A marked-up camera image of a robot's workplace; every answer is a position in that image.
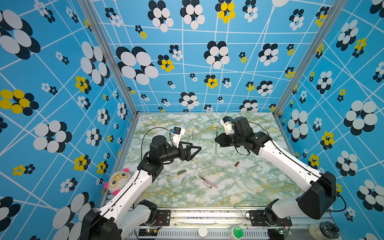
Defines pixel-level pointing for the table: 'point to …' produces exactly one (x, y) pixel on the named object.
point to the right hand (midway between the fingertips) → (216, 139)
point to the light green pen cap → (183, 181)
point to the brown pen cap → (236, 163)
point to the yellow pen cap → (212, 127)
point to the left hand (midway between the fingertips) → (197, 147)
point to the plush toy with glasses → (117, 180)
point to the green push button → (236, 233)
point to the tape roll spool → (324, 230)
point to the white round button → (202, 231)
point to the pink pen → (209, 182)
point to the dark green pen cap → (181, 171)
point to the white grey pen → (202, 179)
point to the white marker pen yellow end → (192, 135)
